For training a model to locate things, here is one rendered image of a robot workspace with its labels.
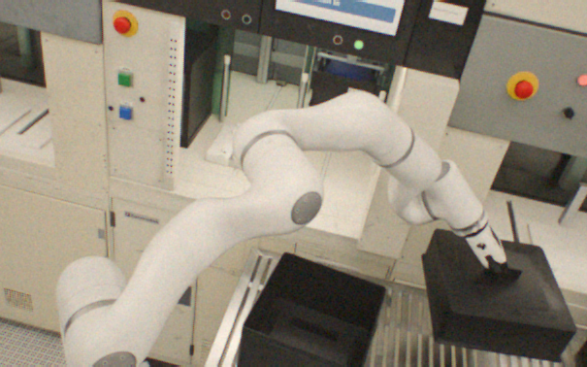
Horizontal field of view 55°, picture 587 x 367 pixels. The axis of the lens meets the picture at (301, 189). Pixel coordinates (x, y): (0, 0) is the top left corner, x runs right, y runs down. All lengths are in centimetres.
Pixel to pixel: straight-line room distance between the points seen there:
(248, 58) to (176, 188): 88
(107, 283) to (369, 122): 51
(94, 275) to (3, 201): 106
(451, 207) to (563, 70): 42
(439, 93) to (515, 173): 77
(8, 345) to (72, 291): 150
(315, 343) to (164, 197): 63
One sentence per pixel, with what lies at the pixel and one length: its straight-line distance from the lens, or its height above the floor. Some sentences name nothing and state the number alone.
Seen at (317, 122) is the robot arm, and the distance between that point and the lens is 91.
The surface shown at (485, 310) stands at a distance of 131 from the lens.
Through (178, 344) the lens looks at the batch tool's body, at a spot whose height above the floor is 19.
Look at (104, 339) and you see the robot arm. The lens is 93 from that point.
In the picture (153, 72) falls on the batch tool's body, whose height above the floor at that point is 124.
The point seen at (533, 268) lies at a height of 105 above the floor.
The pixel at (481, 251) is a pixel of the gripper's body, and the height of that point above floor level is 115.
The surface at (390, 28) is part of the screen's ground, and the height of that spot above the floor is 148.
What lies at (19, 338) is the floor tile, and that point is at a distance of 251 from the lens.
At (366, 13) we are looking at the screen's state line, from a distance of 134.
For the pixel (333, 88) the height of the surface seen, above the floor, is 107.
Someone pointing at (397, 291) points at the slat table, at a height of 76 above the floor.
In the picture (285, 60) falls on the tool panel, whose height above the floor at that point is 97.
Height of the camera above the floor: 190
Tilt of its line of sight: 35 degrees down
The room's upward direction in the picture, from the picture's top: 11 degrees clockwise
